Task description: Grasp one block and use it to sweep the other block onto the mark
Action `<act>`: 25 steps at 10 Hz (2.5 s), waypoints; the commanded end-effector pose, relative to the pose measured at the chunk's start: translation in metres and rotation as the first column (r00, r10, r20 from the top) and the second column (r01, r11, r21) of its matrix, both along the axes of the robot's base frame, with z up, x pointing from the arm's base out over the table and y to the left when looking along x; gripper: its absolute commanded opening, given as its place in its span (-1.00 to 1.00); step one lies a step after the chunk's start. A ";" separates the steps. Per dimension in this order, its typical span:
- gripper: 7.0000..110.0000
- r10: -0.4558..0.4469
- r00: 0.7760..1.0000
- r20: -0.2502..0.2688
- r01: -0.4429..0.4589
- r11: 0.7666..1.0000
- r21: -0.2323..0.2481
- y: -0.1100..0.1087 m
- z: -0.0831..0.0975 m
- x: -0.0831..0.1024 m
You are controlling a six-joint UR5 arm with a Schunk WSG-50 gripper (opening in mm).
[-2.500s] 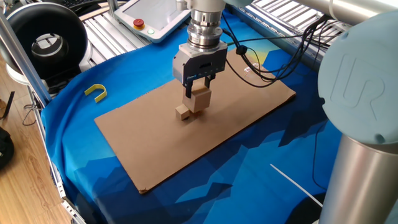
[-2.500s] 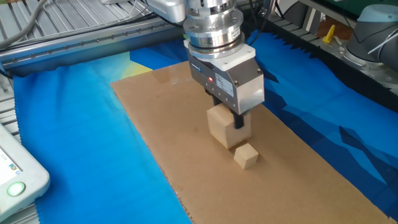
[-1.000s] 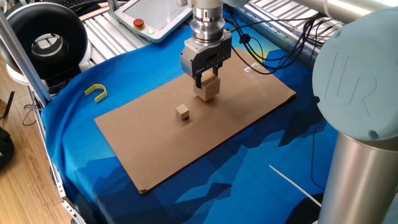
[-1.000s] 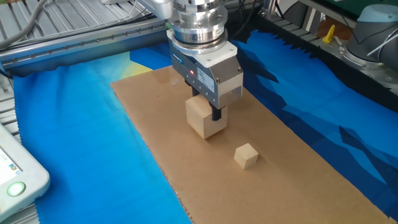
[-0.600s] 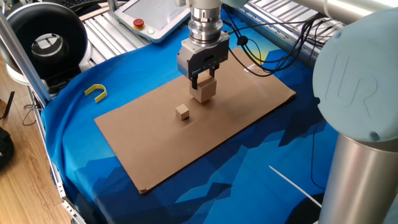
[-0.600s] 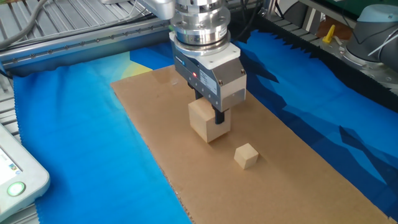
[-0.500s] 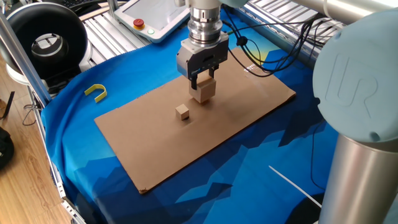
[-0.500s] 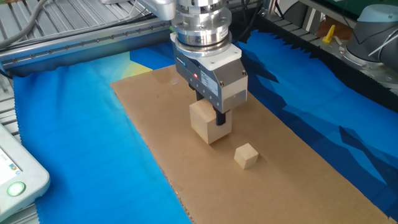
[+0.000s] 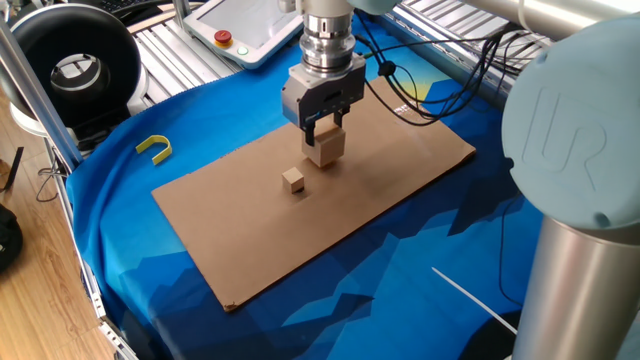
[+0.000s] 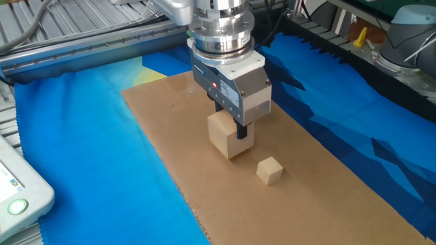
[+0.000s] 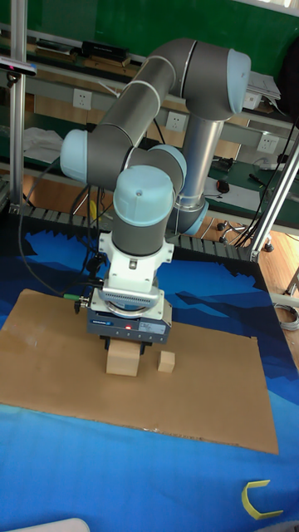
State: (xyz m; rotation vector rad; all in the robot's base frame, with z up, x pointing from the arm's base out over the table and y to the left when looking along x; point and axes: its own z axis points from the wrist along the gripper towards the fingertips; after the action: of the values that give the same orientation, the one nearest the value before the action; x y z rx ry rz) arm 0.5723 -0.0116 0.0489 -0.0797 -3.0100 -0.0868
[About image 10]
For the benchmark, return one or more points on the blue printed cloth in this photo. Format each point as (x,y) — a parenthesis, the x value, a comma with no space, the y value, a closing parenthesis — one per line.
(85,136)

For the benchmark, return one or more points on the yellow plastic tool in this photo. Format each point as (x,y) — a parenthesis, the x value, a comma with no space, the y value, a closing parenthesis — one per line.
(360,38)

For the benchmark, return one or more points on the grey Schunk gripper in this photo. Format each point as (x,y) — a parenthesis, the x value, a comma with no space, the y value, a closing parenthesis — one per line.
(252,92)

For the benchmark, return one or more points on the aluminium frame rail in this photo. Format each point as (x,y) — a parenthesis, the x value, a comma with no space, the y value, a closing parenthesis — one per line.
(102,47)

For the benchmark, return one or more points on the brown cardboard sheet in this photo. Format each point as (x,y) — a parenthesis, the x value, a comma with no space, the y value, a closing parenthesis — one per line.
(289,211)

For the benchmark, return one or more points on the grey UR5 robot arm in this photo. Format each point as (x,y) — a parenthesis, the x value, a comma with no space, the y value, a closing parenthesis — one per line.
(173,10)

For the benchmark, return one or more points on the white teach pendant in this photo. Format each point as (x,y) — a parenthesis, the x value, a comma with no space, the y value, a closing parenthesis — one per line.
(24,204)

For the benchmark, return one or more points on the silver force torque sensor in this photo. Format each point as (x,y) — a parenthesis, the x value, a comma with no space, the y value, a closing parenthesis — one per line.
(221,34)

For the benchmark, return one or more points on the large wooden cube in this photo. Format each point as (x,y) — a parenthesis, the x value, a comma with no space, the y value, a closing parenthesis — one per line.
(225,139)

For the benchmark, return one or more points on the small wooden cube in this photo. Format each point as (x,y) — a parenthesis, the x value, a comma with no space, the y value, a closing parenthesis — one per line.
(269,171)

